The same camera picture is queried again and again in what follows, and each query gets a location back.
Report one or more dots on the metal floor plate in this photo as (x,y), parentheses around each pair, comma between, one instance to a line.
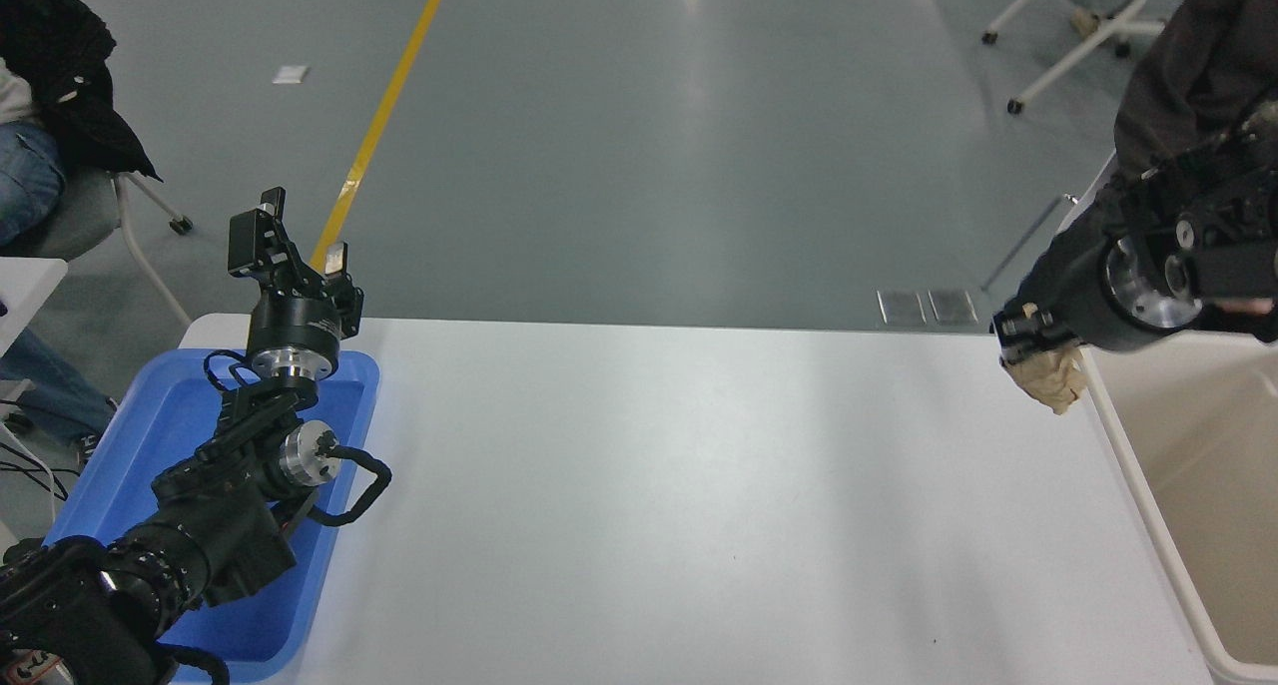
(902,308)
(953,307)

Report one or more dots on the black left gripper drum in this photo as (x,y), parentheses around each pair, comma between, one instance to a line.
(292,324)

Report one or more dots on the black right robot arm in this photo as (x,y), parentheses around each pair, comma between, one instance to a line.
(1233,251)

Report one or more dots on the small white table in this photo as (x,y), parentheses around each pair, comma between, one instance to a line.
(25,291)

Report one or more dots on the large pale bin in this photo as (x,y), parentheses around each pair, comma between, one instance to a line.
(1223,485)

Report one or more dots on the person's left hand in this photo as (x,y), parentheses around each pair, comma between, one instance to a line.
(1248,307)

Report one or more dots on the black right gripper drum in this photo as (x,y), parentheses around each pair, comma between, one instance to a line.
(1073,286)

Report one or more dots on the grey chair with white legs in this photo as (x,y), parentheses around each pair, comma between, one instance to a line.
(95,211)

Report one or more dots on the tan paper ball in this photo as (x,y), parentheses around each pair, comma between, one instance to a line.
(1053,383)

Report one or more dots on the person in dark top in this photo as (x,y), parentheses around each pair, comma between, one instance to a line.
(1198,56)

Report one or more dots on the white wheeled chair frame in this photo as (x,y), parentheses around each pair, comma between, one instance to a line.
(1088,31)

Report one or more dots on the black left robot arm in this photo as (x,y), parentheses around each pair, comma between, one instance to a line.
(215,525)

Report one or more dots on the blue plastic tray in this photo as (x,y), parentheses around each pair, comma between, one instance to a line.
(130,445)

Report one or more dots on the person in black jacket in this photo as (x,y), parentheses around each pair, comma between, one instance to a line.
(60,76)

